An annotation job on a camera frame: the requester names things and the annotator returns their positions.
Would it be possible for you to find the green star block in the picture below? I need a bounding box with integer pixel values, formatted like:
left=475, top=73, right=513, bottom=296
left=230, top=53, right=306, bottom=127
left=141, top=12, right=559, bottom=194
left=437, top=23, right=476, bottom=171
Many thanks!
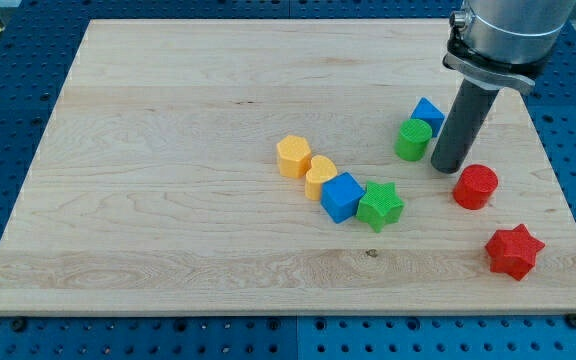
left=356, top=181, right=405, bottom=233

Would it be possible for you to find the wooden board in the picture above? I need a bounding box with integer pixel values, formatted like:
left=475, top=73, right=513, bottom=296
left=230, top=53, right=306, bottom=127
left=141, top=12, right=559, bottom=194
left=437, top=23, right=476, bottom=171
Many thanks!
left=0, top=19, right=576, bottom=317

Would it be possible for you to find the yellow heart block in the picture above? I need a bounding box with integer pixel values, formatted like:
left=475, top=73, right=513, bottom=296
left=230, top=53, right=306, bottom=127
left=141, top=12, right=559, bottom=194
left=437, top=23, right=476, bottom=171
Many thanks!
left=304, top=155, right=338, bottom=201

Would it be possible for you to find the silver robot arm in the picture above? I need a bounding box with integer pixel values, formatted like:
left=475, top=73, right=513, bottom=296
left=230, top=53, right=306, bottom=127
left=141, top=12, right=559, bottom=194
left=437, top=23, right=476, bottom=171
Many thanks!
left=443, top=0, right=575, bottom=94

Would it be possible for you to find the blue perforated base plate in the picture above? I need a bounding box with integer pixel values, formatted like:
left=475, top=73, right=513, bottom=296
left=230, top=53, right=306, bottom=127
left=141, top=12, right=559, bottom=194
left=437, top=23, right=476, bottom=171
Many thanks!
left=0, top=0, right=576, bottom=359

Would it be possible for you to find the yellow hexagon block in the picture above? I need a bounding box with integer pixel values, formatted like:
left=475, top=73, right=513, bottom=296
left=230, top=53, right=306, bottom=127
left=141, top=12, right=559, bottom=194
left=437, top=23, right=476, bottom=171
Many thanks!
left=276, top=135, right=312, bottom=179

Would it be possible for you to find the green cylinder block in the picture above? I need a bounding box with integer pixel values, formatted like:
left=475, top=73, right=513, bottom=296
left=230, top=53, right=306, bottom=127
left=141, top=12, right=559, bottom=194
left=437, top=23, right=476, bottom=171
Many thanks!
left=394, top=119, right=432, bottom=162

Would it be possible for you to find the blue cube block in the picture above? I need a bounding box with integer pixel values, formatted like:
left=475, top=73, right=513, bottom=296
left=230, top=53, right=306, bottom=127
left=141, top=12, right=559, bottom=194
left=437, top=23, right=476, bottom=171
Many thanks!
left=321, top=172, right=365, bottom=223

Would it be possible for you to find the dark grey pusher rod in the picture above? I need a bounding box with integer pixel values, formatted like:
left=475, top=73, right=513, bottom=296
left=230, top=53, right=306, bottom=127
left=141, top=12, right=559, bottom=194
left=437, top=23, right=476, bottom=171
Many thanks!
left=431, top=79, right=499, bottom=174

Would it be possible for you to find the red star block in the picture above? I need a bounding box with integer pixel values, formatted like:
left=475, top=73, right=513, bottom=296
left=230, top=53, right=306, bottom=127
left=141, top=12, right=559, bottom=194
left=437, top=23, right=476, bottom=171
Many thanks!
left=485, top=224, right=546, bottom=281

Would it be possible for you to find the red cylinder block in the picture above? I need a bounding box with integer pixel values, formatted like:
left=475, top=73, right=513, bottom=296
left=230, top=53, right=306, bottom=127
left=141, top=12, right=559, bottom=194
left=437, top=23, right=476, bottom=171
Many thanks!
left=453, top=164, right=499, bottom=210

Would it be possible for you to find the blue triangle block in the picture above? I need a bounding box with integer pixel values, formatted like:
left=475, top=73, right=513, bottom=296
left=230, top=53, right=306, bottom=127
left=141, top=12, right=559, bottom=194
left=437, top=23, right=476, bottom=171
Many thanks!
left=410, top=97, right=445, bottom=138

